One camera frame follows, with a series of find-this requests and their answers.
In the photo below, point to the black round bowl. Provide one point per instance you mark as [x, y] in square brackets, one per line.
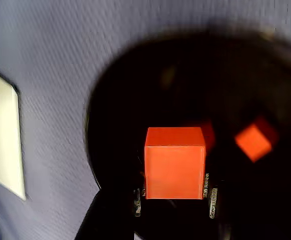
[160, 87]

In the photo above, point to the blue woven cloth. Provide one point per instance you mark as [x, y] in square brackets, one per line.
[48, 50]

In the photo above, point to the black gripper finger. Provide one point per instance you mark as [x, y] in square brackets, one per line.
[138, 205]
[220, 215]

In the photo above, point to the white flat object left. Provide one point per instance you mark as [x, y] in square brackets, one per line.
[3, 137]

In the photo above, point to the small red cube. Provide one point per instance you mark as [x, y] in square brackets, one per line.
[175, 170]
[254, 142]
[209, 137]

